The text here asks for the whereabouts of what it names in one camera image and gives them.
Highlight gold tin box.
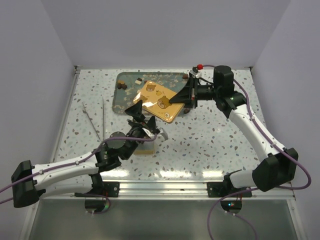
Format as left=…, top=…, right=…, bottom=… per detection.
left=134, top=141, right=155, bottom=155

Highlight blue floral serving tray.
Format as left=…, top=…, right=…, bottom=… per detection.
left=112, top=71, right=187, bottom=115

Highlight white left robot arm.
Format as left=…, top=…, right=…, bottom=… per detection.
left=9, top=101, right=161, bottom=208

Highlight aluminium front rail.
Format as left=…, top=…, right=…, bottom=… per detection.
left=44, top=180, right=296, bottom=201

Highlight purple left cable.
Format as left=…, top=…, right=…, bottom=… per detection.
left=0, top=133, right=161, bottom=216

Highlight dark chocolate left pair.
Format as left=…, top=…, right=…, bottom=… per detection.
left=117, top=83, right=128, bottom=90

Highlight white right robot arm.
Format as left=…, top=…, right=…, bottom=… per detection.
left=169, top=64, right=299, bottom=197

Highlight purple cable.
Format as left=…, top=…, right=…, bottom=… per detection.
left=202, top=64, right=312, bottom=240
left=0, top=133, right=161, bottom=216

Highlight metal tongs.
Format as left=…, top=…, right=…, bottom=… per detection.
left=81, top=97, right=107, bottom=142

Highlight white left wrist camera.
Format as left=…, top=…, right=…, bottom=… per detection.
left=156, top=127, right=169, bottom=142

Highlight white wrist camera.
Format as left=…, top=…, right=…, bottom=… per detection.
left=189, top=64, right=204, bottom=79
left=156, top=127, right=169, bottom=142

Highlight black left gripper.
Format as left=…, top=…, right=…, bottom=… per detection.
left=124, top=99, right=157, bottom=160

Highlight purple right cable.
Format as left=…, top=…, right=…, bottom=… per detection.
left=202, top=64, right=312, bottom=240

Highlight brown cube chocolate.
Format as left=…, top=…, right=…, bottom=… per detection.
left=183, top=108, right=190, bottom=114

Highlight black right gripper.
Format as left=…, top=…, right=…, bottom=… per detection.
left=169, top=76, right=221, bottom=109

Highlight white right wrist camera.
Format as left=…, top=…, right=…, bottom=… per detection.
left=189, top=64, right=204, bottom=79

